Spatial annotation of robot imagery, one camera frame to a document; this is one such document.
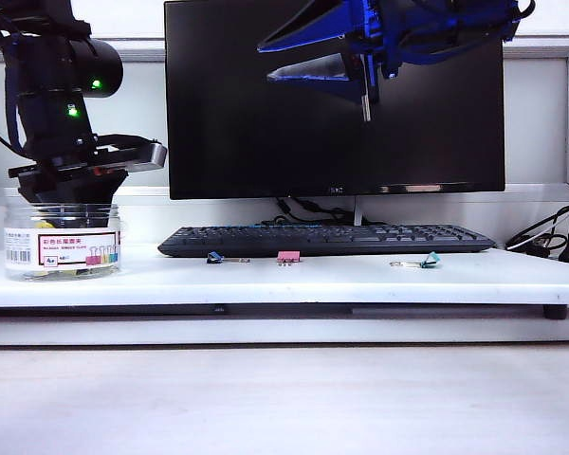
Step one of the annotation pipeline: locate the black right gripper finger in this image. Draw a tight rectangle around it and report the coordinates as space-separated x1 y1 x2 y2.
265 52 364 103
257 0 350 53

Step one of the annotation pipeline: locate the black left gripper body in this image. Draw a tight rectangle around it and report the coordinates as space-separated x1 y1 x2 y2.
8 135 128 189

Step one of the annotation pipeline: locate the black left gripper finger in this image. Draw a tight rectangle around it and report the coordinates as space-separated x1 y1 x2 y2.
21 182 77 224
73 173 128 228

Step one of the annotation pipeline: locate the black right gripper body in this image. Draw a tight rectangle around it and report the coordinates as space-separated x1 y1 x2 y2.
343 0 404 122

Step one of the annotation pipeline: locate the round transparent plastic jar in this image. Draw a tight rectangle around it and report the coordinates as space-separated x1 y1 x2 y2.
3 202 123 282

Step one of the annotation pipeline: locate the black computer monitor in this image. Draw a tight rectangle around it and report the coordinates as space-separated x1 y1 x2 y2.
164 0 507 201

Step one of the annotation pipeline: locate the blue binder clip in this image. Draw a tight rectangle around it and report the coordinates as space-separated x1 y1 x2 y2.
206 251 252 264

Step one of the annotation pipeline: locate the black computer keyboard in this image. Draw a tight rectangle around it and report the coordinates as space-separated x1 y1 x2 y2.
156 224 498 259

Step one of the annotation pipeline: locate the white desk riser board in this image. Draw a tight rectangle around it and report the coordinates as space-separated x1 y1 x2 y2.
0 244 569 308

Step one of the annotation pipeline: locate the teal binder clip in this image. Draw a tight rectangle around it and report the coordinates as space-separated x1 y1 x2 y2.
389 251 443 270

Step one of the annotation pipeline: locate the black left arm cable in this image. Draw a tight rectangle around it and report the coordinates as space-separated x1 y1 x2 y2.
0 116 29 155

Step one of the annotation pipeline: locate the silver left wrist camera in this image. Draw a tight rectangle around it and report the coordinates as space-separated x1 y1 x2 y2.
94 135 168 174

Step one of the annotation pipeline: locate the black monitor cable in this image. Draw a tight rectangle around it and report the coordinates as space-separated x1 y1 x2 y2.
260 197 357 226

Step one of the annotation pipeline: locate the grey partition rail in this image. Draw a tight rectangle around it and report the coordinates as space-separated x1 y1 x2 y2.
0 35 569 65

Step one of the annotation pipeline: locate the white cable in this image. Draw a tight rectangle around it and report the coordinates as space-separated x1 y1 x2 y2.
506 203 569 250

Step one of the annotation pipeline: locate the black looped power cable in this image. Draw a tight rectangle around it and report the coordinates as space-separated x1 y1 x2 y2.
505 198 569 252

